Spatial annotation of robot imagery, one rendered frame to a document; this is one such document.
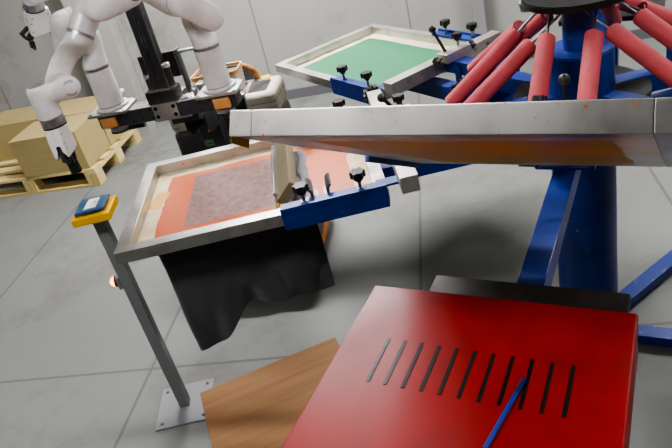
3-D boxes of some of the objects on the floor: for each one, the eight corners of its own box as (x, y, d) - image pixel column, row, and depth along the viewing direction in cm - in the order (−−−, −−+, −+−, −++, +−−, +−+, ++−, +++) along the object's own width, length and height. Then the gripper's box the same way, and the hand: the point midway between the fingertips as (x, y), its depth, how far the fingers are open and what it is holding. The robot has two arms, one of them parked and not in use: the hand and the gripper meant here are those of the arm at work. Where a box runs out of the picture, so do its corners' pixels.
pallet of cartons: (143, 137, 548) (124, 88, 527) (104, 184, 479) (80, 130, 458) (21, 157, 571) (-3, 111, 550) (-33, 205, 503) (-62, 155, 481)
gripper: (58, 128, 199) (82, 180, 208) (71, 110, 212) (93, 160, 221) (34, 133, 199) (59, 185, 208) (49, 115, 212) (72, 165, 221)
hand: (74, 167), depth 213 cm, fingers closed
